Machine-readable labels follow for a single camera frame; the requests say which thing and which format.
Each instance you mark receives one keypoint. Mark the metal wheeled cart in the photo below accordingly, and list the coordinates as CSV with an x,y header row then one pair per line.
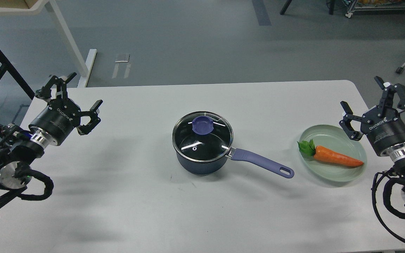
x,y
354,6

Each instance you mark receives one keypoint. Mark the glass lid purple knob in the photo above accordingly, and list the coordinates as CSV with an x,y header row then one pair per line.
x,y
202,136

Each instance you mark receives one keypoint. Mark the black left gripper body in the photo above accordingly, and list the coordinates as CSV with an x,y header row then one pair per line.
x,y
57,120

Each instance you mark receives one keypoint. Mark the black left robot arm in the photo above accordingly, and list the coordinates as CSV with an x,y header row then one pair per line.
x,y
19,147

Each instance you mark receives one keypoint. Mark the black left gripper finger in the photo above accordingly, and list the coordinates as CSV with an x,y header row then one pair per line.
x,y
45,93
92,113

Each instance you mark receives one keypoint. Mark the white desk frame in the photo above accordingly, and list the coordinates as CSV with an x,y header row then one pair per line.
x,y
31,15

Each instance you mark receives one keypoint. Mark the orange toy carrot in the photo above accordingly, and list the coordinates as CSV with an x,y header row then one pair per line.
x,y
323,154

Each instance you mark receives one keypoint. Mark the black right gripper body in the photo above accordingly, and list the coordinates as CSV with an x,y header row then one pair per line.
x,y
383,129

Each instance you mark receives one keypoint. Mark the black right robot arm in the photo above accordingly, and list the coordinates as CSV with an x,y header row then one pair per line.
x,y
393,194

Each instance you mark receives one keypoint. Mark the dark blue saucepan purple handle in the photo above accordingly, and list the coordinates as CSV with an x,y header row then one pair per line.
x,y
235,154

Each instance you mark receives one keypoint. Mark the pale green plate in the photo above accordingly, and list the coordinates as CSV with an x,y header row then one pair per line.
x,y
333,138

